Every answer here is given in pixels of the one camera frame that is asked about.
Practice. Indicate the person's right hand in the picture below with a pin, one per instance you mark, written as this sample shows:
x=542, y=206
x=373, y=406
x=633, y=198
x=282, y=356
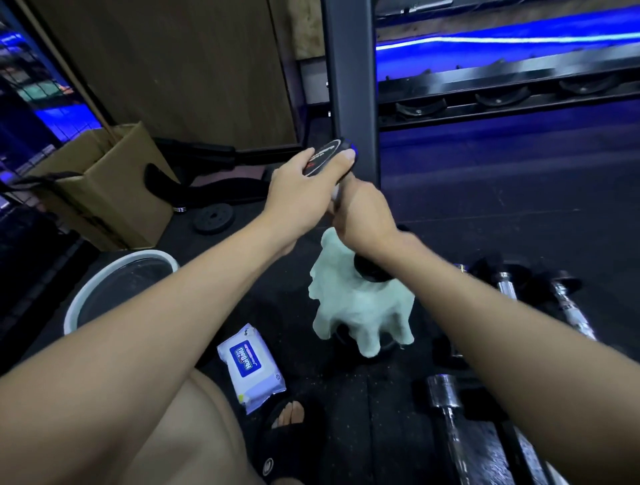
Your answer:
x=365, y=220

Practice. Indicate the person's left hand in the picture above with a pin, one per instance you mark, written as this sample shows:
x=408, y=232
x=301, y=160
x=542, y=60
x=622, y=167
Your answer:
x=295, y=195

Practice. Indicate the white rimmed basin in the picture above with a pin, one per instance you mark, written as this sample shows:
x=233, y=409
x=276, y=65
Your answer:
x=120, y=287

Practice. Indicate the black padded bench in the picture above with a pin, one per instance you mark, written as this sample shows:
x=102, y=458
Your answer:
x=210, y=192

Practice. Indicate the person's left leg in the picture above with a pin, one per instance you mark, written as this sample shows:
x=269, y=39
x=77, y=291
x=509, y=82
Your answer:
x=190, y=439

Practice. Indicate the steel barbell bar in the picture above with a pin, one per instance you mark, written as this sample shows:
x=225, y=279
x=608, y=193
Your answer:
x=430, y=6

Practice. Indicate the small chrome dumbbell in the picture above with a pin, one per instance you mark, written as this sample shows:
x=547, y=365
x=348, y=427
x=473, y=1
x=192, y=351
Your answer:
x=461, y=269

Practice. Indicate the person's left forearm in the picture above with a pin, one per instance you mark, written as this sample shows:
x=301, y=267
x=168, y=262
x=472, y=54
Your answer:
x=125, y=350

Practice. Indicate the black left sandal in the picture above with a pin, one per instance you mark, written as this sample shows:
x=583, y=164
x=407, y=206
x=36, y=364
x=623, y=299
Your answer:
x=280, y=454

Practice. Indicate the white blue wet wipes pack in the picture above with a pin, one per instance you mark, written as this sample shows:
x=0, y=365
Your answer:
x=260, y=385

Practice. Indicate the thin wooden stick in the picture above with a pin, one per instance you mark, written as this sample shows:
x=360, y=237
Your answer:
x=70, y=70

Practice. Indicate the glowing white light strip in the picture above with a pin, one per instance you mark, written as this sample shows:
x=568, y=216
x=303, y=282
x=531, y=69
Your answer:
x=500, y=40

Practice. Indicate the dark metal rack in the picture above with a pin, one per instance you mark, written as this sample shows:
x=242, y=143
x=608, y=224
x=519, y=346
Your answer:
x=475, y=82

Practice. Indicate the brown cardboard box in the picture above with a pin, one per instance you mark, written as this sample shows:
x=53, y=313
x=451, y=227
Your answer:
x=125, y=200

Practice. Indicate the small black weight plate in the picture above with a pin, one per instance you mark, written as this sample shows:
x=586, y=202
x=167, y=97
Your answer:
x=214, y=219

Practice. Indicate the large chrome dumbbell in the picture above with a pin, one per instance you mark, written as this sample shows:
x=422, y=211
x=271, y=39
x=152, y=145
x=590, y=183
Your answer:
x=442, y=389

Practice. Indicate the person's right forearm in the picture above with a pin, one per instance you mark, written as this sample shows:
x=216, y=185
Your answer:
x=540, y=360

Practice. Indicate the light green cloth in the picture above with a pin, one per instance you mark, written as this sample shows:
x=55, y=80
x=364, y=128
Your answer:
x=350, y=305

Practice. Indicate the white wet wipe sheet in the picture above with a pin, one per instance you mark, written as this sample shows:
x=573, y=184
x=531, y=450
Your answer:
x=334, y=192

